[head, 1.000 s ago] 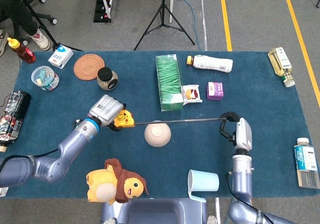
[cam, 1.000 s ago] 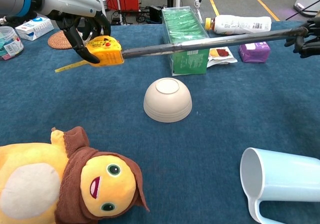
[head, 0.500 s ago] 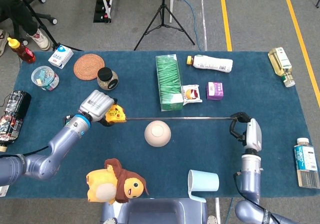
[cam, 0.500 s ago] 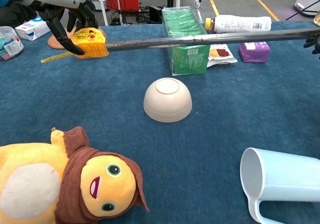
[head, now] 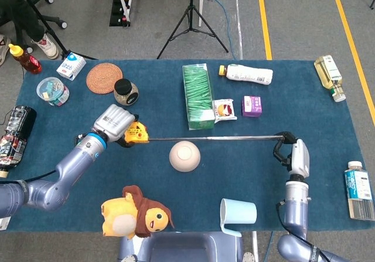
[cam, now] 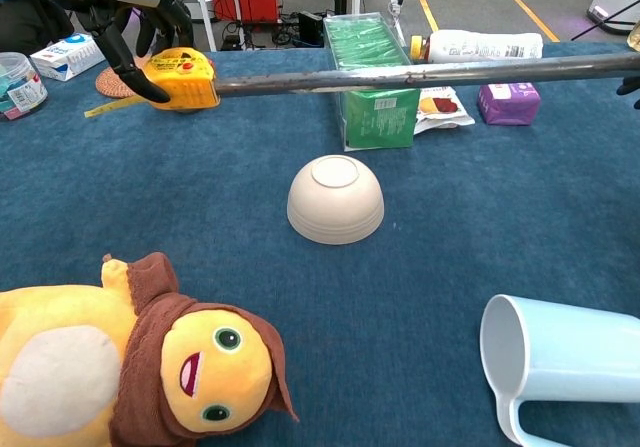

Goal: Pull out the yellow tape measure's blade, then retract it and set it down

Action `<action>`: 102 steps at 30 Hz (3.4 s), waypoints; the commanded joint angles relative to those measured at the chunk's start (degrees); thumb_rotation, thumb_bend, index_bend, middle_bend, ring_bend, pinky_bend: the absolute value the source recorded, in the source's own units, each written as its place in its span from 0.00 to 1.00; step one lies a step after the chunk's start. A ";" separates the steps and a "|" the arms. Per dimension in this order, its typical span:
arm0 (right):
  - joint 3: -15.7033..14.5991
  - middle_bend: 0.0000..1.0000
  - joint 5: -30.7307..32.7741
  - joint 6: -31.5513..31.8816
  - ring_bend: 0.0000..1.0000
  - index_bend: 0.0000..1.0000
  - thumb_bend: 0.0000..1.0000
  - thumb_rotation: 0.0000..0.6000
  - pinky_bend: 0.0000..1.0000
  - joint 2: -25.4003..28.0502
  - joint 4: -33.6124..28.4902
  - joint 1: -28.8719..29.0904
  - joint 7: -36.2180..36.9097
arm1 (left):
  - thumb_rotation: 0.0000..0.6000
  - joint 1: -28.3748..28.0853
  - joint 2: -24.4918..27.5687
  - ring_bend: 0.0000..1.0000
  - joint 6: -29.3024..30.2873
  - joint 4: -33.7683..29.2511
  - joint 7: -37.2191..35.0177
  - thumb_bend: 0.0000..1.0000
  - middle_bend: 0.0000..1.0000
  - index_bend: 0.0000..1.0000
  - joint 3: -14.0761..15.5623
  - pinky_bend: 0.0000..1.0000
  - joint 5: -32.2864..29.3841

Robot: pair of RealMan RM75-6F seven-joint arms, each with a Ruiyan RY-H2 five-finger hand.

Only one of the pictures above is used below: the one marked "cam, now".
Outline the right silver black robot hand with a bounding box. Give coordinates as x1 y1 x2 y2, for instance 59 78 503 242
615 75 640 111

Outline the yellow tape measure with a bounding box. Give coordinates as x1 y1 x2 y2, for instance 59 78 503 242
83 46 640 118

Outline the white blue tissue box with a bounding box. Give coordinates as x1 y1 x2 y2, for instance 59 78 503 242
29 32 109 83

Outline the person in dark clothes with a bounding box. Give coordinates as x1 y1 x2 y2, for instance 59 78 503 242
0 0 76 56

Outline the round woven coaster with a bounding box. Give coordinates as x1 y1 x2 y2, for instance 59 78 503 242
95 61 151 100

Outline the purple packet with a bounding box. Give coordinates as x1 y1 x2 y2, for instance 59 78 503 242
476 82 543 127

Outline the clear plastic tub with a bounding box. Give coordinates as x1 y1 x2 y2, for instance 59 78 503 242
0 51 49 121

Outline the white label bottle yellow cap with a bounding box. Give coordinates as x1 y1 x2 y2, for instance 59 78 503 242
409 29 545 66

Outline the white snack packet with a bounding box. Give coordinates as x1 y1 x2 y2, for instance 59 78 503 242
413 86 476 135

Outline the black adapter box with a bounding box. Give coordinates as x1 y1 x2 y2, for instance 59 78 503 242
298 10 324 44

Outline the blue table cloth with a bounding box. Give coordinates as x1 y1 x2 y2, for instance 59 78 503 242
0 41 640 447

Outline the small white clip stand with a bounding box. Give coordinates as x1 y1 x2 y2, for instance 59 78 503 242
388 0 406 46

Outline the clear box of green sachets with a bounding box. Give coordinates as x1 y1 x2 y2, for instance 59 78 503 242
322 11 423 152

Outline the light blue plastic mug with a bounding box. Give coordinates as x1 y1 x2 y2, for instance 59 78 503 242
479 294 640 447

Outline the beige upturned bowl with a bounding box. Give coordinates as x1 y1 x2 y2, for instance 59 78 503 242
286 154 386 246

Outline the yellow plush toy brown hood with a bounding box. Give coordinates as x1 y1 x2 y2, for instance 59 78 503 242
0 251 300 447

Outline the white slanted frame post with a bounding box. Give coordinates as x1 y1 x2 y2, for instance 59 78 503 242
192 0 217 52

